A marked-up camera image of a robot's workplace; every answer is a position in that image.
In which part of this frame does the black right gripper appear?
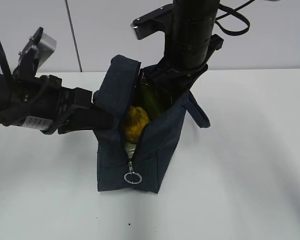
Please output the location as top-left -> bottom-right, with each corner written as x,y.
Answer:
149,34 -> 224,108

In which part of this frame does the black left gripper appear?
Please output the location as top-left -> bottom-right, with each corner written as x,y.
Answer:
4,74 -> 114,135

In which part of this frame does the green cucumber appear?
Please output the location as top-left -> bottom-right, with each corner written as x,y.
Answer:
133,76 -> 173,121

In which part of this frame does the yellow toy pumpkin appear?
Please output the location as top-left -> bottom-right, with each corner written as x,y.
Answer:
121,105 -> 150,144

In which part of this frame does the green lidded glass container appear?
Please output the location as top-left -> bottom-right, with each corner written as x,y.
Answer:
125,141 -> 137,159

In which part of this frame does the dark blue fabric lunch bag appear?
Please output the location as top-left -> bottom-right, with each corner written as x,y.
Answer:
93,54 -> 210,194

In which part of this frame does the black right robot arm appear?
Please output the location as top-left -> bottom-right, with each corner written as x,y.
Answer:
147,0 -> 220,103

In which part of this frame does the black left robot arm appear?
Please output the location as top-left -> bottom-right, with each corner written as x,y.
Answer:
0,74 -> 114,135

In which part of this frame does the silver zipper pull ring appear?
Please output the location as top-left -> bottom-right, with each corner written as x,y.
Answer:
123,161 -> 142,185

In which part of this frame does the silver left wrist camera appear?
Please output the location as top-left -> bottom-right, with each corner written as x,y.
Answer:
18,26 -> 58,73

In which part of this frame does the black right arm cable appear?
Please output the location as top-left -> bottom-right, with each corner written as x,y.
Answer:
214,0 -> 256,37

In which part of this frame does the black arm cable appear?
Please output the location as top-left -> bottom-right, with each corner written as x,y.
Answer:
214,0 -> 256,37
0,32 -> 15,83

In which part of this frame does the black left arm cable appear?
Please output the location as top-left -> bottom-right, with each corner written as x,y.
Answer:
0,32 -> 15,83

